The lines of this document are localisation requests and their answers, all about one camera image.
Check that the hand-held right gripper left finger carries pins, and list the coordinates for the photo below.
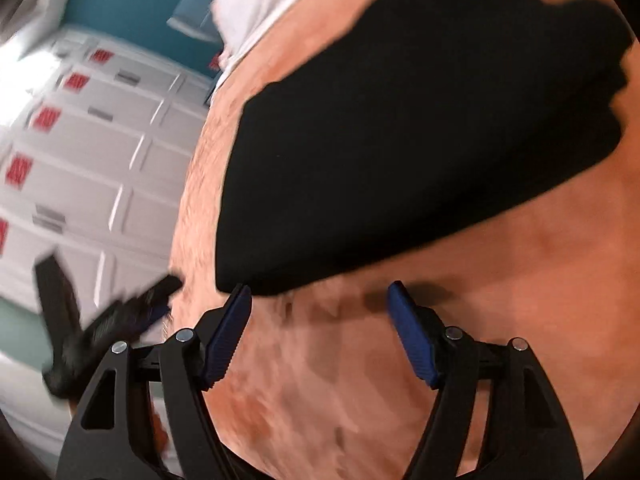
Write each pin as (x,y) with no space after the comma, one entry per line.
(227,340)

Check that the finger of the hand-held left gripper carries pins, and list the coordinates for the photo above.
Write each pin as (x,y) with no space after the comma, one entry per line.
(55,285)
(155,297)

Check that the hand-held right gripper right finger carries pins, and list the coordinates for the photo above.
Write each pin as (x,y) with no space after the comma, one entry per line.
(415,340)

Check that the black pants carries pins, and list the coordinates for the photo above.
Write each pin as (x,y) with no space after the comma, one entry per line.
(400,135)

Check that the red paper decoration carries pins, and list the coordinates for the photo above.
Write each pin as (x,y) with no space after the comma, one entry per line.
(2,237)
(77,81)
(18,170)
(102,56)
(46,119)

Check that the orange plush blanket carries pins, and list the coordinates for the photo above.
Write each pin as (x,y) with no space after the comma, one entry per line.
(350,410)

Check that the white wardrobe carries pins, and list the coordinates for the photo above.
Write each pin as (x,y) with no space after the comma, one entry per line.
(125,160)

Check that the red box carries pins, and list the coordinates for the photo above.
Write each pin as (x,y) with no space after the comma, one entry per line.
(215,61)

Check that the blue padded headboard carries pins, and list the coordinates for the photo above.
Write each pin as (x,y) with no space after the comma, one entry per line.
(200,5)

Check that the white quilt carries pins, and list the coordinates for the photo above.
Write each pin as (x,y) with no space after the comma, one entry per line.
(250,5)

